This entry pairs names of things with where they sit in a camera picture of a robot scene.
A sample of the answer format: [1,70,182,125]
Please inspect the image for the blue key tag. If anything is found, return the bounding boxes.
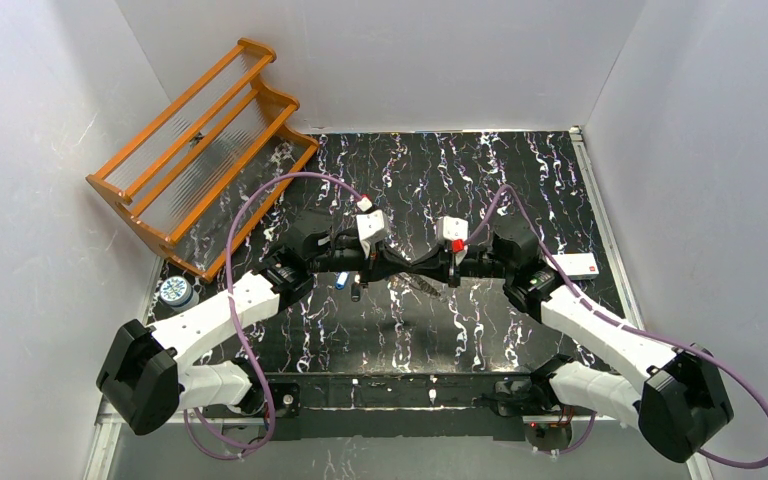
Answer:
[335,272,350,290]

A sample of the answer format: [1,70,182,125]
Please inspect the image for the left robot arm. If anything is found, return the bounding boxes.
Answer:
[96,211,412,435]

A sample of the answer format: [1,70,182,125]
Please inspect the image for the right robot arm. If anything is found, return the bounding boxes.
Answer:
[411,217,734,463]

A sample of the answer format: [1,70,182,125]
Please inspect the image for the black key tag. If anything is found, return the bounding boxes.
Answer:
[350,283,363,302]

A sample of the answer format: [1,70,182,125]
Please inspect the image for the white box red label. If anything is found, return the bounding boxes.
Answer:
[553,252,600,281]

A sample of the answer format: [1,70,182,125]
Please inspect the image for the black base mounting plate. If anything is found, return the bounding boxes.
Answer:
[201,372,574,458]

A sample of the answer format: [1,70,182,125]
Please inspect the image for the orange wooden rack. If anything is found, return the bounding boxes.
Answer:
[86,38,318,281]

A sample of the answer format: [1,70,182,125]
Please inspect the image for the small patterned round jar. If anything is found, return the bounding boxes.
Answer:
[158,276,200,312]

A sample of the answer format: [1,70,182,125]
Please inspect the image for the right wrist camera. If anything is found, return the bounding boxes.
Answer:
[435,216,469,258]

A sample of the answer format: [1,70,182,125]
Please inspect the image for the aluminium frame rail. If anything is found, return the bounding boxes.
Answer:
[82,374,713,480]

